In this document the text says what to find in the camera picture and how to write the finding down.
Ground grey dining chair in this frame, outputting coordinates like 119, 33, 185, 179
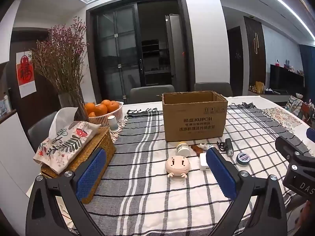
27, 111, 59, 151
194, 82, 233, 98
129, 85, 176, 104

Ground blue curtain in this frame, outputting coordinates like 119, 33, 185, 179
298, 44, 315, 105

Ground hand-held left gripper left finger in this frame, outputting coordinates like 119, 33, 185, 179
26, 147, 107, 236

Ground red wall calendar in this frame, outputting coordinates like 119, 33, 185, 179
16, 50, 37, 98

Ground dried pink flowers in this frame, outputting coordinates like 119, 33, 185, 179
30, 17, 89, 97

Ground striped cloth bag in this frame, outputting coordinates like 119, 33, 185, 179
285, 95, 305, 119

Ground round dark tin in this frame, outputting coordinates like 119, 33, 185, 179
235, 152, 250, 166

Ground white fruit basket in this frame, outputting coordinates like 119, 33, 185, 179
85, 101, 124, 125

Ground person's right hand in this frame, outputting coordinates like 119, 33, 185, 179
298, 200, 315, 229

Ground small figurine keychain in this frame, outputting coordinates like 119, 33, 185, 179
191, 143, 214, 157

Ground small grey white cylinder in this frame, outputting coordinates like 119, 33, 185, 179
107, 115, 119, 131

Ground dark glass vase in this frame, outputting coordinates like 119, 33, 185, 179
58, 87, 91, 123

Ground pink round toy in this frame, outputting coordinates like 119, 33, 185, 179
165, 155, 191, 179

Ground white cabinet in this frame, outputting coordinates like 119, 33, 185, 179
0, 112, 43, 229

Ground grey refrigerator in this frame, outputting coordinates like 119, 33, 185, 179
165, 13, 184, 87

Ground white charger block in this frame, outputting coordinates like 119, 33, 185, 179
199, 152, 211, 171

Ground television cabinet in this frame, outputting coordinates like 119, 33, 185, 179
247, 89, 297, 104

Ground floral tissue box cover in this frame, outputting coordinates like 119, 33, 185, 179
33, 120, 101, 168

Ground brown cardboard box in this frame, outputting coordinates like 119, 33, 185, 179
162, 91, 228, 142

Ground white jar with yellow lid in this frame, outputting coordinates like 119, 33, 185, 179
176, 141, 191, 157

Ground black bike light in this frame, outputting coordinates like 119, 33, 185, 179
217, 138, 234, 157

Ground dark sliding glass door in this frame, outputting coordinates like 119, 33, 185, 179
86, 0, 195, 104

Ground patterned colourful cloth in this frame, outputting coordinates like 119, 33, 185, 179
263, 107, 303, 129

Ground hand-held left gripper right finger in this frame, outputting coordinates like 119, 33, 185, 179
205, 147, 288, 236

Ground woven wicker box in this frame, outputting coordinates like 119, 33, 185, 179
41, 127, 117, 204

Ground white tissue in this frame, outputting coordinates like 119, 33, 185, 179
49, 107, 79, 138

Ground black television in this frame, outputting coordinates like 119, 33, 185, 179
269, 64, 306, 95

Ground plaid grey white tablecloth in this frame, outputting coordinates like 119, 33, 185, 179
79, 103, 311, 236

